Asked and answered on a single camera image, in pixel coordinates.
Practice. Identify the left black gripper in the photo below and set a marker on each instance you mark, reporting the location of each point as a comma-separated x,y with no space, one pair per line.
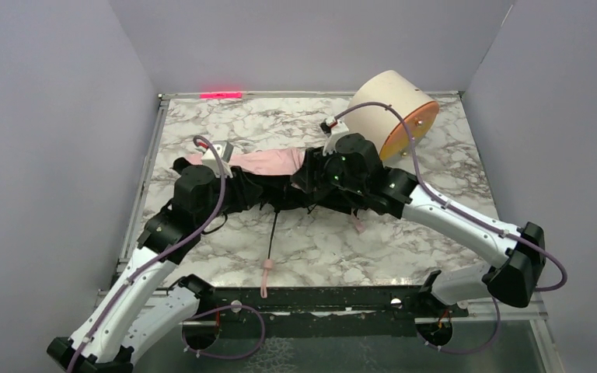
238,182

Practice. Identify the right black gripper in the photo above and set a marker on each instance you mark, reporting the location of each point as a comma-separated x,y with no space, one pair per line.
308,172

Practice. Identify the pink folding umbrella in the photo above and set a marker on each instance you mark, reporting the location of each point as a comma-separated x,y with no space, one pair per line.
272,163

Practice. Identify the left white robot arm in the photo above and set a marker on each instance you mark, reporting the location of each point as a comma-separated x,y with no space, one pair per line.
119,332

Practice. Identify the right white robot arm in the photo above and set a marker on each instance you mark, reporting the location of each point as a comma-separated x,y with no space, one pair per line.
513,256

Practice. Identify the beige cylindrical umbrella stand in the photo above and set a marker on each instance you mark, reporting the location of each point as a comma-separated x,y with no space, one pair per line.
384,128

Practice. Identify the pink tape marker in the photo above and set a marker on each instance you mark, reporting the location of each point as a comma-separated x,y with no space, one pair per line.
221,95

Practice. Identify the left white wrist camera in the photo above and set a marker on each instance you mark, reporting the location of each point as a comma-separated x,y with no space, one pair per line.
217,158

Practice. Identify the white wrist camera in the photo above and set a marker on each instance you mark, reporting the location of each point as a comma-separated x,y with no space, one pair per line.
334,130
217,158

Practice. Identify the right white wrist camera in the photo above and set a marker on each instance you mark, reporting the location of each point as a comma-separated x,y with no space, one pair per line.
334,130

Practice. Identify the aluminium table frame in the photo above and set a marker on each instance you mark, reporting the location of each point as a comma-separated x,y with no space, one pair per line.
344,174

